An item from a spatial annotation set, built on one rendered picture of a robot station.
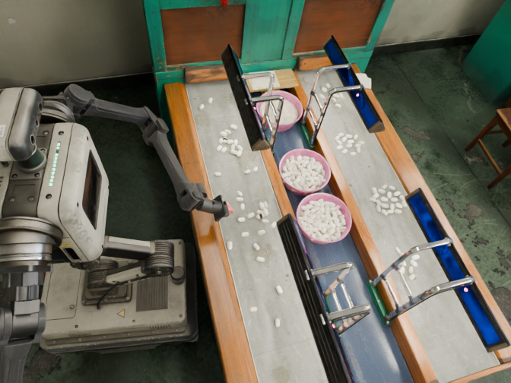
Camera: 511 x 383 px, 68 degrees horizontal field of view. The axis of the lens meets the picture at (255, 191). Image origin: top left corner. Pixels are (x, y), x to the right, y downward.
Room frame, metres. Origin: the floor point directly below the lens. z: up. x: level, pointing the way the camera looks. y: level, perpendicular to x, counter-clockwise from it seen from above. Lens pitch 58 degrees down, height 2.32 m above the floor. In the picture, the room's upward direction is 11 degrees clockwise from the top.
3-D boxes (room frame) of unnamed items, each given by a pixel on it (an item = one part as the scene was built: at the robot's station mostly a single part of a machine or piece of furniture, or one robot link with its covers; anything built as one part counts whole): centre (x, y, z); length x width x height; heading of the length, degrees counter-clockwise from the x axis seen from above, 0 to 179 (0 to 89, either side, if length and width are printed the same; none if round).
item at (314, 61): (1.96, -0.24, 0.83); 0.30 x 0.06 x 0.07; 114
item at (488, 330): (0.65, -0.77, 1.08); 0.62 x 0.08 x 0.07; 24
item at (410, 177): (1.25, -0.80, 0.67); 1.81 x 0.12 x 0.19; 24
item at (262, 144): (1.30, 0.14, 1.08); 0.62 x 0.08 x 0.07; 24
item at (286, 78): (1.77, 0.04, 0.77); 0.33 x 0.15 x 0.01; 114
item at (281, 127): (1.57, -0.05, 0.72); 0.27 x 0.27 x 0.10
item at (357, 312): (0.45, -0.34, 0.90); 0.20 x 0.19 x 0.45; 24
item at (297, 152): (1.17, -0.23, 0.72); 0.27 x 0.27 x 0.10
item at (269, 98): (1.33, 0.06, 0.90); 0.20 x 0.19 x 0.45; 24
